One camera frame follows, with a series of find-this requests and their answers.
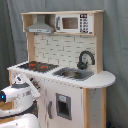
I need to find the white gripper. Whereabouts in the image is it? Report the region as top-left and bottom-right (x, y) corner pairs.
(12, 73), (41, 99)

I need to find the white toy microwave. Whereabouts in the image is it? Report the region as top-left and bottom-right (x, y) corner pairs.
(56, 14), (93, 34)

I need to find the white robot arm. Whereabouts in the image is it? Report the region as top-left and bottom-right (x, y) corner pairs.
(0, 74), (41, 128)

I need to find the wooden toy kitchen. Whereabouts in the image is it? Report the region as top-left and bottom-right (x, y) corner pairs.
(9, 10), (115, 128)

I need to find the black toy stovetop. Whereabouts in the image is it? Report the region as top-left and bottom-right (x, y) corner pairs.
(20, 61), (57, 73)

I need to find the grey backdrop curtain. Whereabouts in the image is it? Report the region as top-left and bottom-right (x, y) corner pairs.
(0, 0), (128, 128)

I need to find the grey toy sink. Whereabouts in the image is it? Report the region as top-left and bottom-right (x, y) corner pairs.
(53, 67), (93, 81)

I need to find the white cabinet door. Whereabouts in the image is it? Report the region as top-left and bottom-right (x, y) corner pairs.
(45, 88), (82, 128)

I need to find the grey range hood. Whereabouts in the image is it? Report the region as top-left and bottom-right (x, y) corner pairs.
(26, 15), (54, 34)

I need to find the black toy faucet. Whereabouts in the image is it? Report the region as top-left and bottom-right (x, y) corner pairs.
(77, 50), (95, 70)

